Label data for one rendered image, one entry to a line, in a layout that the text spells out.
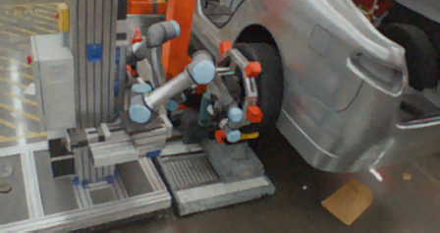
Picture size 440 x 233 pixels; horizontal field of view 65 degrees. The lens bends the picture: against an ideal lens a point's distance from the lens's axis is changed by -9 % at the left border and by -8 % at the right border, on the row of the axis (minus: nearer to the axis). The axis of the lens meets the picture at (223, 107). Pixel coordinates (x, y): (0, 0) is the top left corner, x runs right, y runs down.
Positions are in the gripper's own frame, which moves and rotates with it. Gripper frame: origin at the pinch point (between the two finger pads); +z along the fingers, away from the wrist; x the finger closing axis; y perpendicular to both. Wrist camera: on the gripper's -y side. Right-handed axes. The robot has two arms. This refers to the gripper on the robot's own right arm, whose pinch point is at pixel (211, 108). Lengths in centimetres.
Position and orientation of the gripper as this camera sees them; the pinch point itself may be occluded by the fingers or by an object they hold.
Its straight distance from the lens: 249.2
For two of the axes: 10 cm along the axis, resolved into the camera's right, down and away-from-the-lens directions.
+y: 1.7, -8.3, -5.3
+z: -4.2, -5.5, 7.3
